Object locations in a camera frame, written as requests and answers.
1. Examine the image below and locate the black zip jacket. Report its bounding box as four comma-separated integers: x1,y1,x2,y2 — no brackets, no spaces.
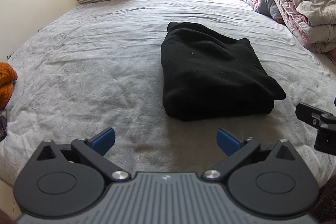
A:
161,22,286,122

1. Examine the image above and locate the grey bed sheet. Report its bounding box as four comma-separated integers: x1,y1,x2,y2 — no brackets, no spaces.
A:
1,0,335,185

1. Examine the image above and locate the orange knitted garment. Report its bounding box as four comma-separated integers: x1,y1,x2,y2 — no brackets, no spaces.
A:
0,62,18,110

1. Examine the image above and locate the beige pink folded quilt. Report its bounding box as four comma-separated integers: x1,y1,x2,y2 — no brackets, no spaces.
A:
274,0,335,53

